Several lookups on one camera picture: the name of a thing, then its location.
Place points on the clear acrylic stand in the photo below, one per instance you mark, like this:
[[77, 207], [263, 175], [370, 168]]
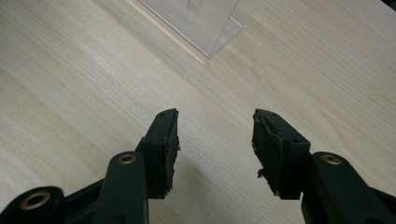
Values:
[[199, 25]]

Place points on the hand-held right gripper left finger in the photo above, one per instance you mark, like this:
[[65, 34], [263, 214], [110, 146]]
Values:
[[160, 155]]

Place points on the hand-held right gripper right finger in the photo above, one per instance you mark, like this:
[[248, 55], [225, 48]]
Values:
[[281, 155]]

